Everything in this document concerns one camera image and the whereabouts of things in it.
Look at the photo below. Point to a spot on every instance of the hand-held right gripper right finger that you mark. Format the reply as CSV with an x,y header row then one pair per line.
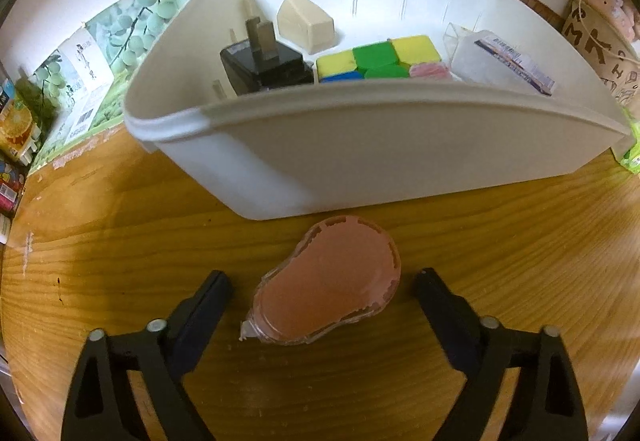
x,y
442,321

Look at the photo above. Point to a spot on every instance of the green tissue pack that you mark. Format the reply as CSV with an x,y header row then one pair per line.
x,y
634,156

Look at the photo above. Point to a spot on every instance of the green grape printed cardboard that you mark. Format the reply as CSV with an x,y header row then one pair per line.
x,y
135,26

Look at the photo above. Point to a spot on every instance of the black charger plug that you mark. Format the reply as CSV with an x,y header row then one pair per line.
x,y
265,66

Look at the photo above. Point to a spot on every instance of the pink can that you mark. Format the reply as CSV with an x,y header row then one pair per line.
x,y
10,191

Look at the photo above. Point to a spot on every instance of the beige wedge block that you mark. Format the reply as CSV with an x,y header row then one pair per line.
x,y
305,23

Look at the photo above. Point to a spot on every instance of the pink correction tape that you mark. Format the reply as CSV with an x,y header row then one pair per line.
x,y
325,281

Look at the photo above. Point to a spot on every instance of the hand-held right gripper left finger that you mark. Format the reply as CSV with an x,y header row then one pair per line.
x,y
202,321

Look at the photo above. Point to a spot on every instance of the brown printed cardboard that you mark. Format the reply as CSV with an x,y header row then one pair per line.
x,y
540,8

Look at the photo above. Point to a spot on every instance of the colourful puzzle cube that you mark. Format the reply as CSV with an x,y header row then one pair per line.
x,y
380,56

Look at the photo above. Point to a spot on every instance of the white spray bottle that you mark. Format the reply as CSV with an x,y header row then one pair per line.
x,y
4,228

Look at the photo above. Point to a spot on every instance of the white labelled plastic box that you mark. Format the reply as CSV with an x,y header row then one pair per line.
x,y
480,66

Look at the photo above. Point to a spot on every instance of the printed canvas bag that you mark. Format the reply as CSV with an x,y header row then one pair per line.
x,y
600,51

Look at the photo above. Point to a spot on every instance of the white plastic storage bin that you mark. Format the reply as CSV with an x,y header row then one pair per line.
x,y
375,156

